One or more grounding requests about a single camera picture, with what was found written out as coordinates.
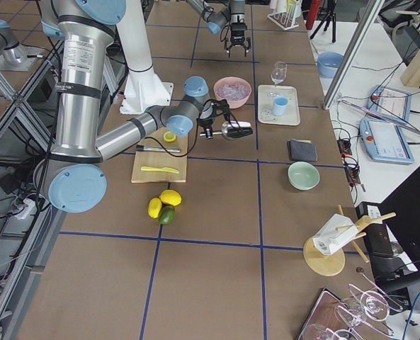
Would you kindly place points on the aluminium frame post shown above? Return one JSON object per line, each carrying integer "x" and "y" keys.
{"x": 371, "y": 12}

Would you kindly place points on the wooden mug tree stand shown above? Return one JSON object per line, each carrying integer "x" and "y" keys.
{"x": 324, "y": 252}

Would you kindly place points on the black monitor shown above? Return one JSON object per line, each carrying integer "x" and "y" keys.
{"x": 404, "y": 201}

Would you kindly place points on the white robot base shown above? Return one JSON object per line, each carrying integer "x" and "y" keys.
{"x": 143, "y": 87}

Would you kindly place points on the cream serving tray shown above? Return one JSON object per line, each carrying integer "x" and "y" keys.
{"x": 265, "y": 103}

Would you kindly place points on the half lemon slice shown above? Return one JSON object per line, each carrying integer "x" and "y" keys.
{"x": 169, "y": 137}

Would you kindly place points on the green lime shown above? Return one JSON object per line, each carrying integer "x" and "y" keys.
{"x": 167, "y": 215}

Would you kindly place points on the blue plastic cup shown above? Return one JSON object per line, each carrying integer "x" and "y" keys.
{"x": 280, "y": 104}

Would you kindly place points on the grey folded cloth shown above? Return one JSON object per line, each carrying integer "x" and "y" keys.
{"x": 302, "y": 151}

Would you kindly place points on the yellow plastic knife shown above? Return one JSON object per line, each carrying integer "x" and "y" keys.
{"x": 160, "y": 169}

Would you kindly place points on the metal muddler black cap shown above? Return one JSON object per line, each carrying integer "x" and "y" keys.
{"x": 147, "y": 148}

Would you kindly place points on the white wire cup rack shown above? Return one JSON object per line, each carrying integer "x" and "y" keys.
{"x": 285, "y": 13}

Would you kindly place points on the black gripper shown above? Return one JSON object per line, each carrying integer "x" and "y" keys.
{"x": 237, "y": 32}
{"x": 221, "y": 110}

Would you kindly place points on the green bowl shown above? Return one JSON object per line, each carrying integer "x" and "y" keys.
{"x": 303, "y": 176}

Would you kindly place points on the clear wine glass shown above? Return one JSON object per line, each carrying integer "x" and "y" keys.
{"x": 278, "y": 75}

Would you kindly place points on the pink bowl of ice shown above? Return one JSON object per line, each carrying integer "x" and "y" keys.
{"x": 236, "y": 91}

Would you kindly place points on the teach pendant tablet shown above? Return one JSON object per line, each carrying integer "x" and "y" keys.
{"x": 389, "y": 101}
{"x": 385, "y": 142}

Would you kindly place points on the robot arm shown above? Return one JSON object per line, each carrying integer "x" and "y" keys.
{"x": 229, "y": 22}
{"x": 71, "y": 178}

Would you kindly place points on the yellow lemon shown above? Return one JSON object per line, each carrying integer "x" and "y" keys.
{"x": 154, "y": 207}
{"x": 170, "y": 197}

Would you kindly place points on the black tripod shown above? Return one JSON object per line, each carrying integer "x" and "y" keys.
{"x": 325, "y": 10}

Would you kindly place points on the wooden cutting board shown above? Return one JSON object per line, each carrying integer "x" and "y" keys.
{"x": 160, "y": 160}

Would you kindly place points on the blue bowl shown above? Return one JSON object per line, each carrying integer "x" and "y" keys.
{"x": 328, "y": 64}

